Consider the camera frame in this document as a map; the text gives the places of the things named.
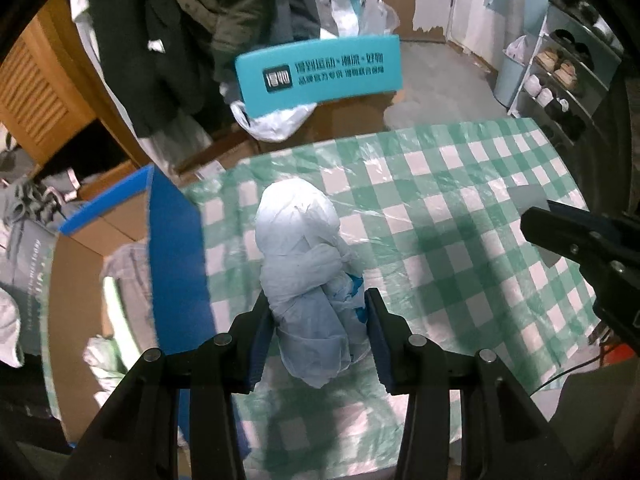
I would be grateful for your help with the cardboard box with blue rim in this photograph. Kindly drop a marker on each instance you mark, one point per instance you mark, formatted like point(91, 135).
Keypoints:
point(175, 260)

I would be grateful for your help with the grey printed tote bag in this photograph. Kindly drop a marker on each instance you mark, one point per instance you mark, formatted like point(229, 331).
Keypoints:
point(25, 270)

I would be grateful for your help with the dark hanging jacket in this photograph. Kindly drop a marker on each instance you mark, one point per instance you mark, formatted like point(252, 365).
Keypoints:
point(165, 85)

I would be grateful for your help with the wooden louvered cabinet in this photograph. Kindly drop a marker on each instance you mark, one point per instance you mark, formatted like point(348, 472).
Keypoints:
point(35, 90)

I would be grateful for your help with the olive hanging jacket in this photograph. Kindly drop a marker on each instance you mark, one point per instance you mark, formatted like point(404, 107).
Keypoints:
point(240, 5)

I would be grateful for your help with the light grey towel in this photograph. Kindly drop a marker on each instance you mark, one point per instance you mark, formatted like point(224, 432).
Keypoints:
point(7, 330)

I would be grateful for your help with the group of shoes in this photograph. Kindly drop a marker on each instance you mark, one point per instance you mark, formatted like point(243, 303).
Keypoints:
point(562, 72)

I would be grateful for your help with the white crumpled cloth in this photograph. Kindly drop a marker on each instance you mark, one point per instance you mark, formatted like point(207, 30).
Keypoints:
point(102, 360)

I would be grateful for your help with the green checked tablecloth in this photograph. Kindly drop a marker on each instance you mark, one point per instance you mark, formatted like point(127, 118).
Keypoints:
point(450, 210)

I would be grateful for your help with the white door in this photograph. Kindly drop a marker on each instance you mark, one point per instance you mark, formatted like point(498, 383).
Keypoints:
point(470, 0)

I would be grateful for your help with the white shoe rack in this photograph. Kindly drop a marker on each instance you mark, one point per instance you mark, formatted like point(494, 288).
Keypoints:
point(600, 15)

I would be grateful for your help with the teal and white plastic bag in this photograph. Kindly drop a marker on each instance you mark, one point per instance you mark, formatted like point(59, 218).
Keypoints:
point(350, 0)

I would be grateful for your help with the grey sock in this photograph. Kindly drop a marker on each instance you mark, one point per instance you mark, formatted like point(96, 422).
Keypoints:
point(127, 265)

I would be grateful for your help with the grey hoodie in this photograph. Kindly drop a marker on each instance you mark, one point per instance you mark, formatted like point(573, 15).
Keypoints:
point(30, 200)

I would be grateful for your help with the white hanging garment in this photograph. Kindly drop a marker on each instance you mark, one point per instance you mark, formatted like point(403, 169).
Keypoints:
point(82, 10)

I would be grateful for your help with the light blue bin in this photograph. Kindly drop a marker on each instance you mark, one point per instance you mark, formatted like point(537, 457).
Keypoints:
point(507, 80)

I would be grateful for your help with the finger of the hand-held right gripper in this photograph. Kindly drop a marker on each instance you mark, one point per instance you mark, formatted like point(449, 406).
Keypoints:
point(600, 222)
point(555, 232)

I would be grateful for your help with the teal box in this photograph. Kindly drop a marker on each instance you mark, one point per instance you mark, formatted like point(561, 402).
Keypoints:
point(250, 90)

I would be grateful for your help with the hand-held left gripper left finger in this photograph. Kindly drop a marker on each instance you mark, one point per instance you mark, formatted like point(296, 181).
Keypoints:
point(260, 355)

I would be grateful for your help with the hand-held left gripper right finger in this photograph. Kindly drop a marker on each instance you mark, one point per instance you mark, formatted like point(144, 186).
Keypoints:
point(378, 355)

